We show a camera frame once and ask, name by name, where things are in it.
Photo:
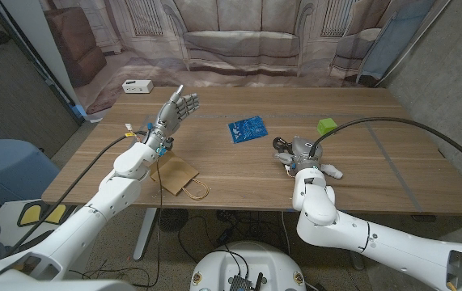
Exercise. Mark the white power box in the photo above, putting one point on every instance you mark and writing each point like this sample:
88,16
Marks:
137,86

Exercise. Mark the blue plastic bin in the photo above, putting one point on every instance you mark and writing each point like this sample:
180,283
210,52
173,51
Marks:
8,165

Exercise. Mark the brown paper bag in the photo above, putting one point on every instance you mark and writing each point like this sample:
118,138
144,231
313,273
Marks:
176,174

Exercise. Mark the white board with yellow marks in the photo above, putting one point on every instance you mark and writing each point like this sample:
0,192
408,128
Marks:
32,214

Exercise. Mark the blue gel bag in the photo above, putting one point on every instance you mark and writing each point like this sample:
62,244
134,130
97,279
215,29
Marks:
247,129

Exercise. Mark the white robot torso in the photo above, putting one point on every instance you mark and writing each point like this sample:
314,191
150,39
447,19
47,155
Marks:
247,258

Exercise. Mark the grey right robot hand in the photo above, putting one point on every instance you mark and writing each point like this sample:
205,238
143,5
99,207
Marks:
305,151

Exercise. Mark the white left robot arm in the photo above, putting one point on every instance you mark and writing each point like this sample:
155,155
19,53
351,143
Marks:
113,194

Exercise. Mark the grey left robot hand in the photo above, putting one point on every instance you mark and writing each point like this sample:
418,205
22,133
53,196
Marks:
170,115

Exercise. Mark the white crumpled cloth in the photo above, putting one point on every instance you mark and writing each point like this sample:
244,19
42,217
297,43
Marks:
333,171

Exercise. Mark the black floor fan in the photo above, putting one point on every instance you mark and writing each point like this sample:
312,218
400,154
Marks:
172,220

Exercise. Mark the printed sofa backdrop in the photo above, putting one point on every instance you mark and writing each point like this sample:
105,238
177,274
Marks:
238,40

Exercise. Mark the white table leg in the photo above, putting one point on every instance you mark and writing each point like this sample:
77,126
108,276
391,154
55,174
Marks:
145,234

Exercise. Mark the black grip strengthener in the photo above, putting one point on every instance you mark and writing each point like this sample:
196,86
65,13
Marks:
276,144

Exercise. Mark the green cube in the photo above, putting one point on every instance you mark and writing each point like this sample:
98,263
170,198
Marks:
327,126

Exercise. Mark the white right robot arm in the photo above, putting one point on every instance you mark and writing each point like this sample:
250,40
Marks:
315,202

